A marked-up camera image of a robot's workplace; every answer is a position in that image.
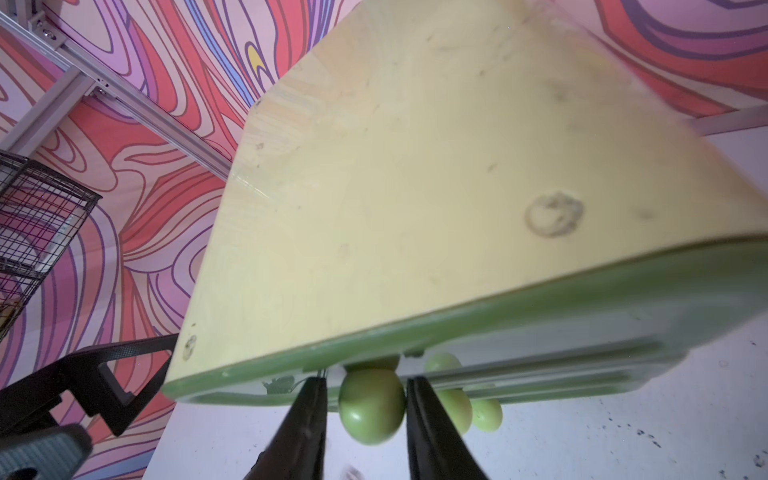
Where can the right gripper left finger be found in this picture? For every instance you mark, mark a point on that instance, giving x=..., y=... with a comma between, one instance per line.
x=297, y=450

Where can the left wire basket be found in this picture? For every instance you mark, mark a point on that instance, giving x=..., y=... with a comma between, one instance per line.
x=42, y=210

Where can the green yellow drawer cabinet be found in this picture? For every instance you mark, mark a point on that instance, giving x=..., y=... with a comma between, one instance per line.
x=473, y=192

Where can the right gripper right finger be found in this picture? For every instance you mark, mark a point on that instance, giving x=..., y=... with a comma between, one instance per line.
x=435, y=448

